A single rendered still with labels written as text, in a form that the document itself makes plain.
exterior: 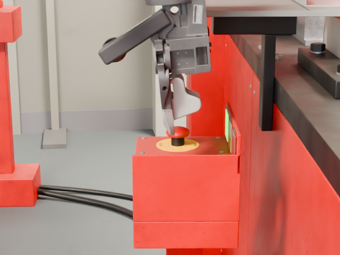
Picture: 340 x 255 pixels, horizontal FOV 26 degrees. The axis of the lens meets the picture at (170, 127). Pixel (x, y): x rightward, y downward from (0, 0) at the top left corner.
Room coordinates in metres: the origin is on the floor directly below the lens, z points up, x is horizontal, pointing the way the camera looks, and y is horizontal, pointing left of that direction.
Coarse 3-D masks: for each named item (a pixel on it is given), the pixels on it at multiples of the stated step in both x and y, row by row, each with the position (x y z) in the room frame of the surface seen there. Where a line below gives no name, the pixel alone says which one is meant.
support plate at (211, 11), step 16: (208, 0) 1.36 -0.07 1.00; (224, 0) 1.36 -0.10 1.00; (240, 0) 1.36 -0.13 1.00; (256, 0) 1.36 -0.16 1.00; (272, 0) 1.36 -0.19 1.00; (288, 0) 1.36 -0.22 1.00; (208, 16) 1.20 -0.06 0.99; (224, 16) 1.20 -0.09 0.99; (240, 16) 1.20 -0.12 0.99; (256, 16) 1.21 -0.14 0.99; (272, 16) 1.21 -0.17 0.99; (288, 16) 1.21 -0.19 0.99; (304, 16) 1.21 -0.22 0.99; (320, 16) 1.21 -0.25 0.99; (336, 16) 1.21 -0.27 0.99
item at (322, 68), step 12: (300, 48) 1.40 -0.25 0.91; (300, 60) 1.38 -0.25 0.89; (312, 60) 1.28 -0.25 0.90; (324, 60) 1.27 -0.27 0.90; (336, 60) 1.27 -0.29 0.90; (312, 72) 1.27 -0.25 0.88; (324, 72) 1.18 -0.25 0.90; (324, 84) 1.18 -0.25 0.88; (336, 84) 1.11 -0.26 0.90; (336, 96) 1.11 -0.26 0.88
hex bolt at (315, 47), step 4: (312, 44) 1.36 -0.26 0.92; (316, 44) 1.35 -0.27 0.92; (320, 44) 1.35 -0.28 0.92; (324, 44) 1.35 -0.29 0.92; (312, 48) 1.35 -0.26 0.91; (316, 48) 1.35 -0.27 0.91; (320, 48) 1.35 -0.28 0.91; (324, 48) 1.35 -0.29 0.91; (312, 52) 1.35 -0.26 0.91; (316, 52) 1.35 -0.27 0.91; (320, 52) 1.35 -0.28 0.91; (324, 52) 1.35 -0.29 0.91
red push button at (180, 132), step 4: (176, 128) 1.17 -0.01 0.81; (180, 128) 1.17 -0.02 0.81; (184, 128) 1.18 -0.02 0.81; (176, 132) 1.16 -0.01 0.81; (180, 132) 1.16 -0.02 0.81; (184, 132) 1.16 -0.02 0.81; (188, 132) 1.17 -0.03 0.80; (168, 136) 1.17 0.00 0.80; (172, 136) 1.16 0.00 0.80; (176, 136) 1.16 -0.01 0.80; (180, 136) 1.16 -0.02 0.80; (184, 136) 1.16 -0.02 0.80; (172, 140) 1.17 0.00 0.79; (176, 140) 1.17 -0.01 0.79; (180, 140) 1.17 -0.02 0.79; (172, 144) 1.17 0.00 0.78; (176, 144) 1.17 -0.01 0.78; (180, 144) 1.17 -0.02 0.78
